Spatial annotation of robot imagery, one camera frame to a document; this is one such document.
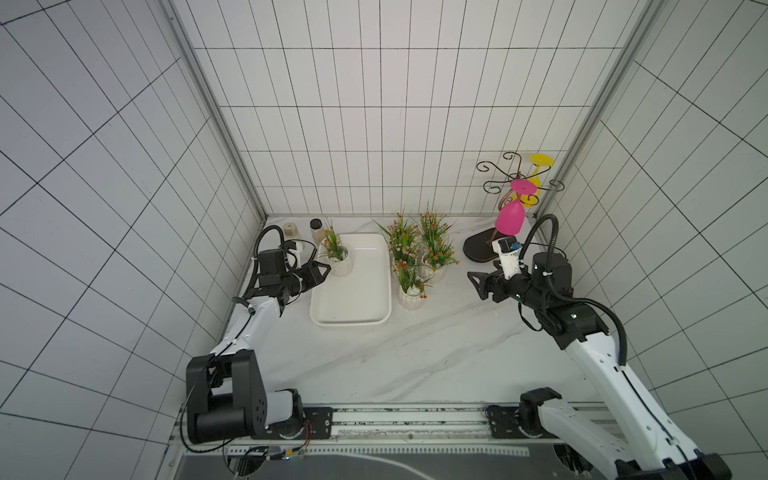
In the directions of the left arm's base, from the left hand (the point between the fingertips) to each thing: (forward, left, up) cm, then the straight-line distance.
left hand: (324, 273), depth 87 cm
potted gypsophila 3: (+11, -23, +3) cm, 26 cm away
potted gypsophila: (+11, -2, -5) cm, 12 cm away
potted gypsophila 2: (-1, -26, -3) cm, 26 cm away
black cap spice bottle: (+21, +6, -5) cm, 22 cm away
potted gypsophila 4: (+10, -35, -2) cm, 37 cm away
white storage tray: (-3, -11, -9) cm, 15 cm away
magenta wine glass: (+15, -57, +10) cm, 60 cm away
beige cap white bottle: (+19, +15, -2) cm, 24 cm away
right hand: (-4, -44, +12) cm, 46 cm away
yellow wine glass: (+31, -67, +18) cm, 76 cm away
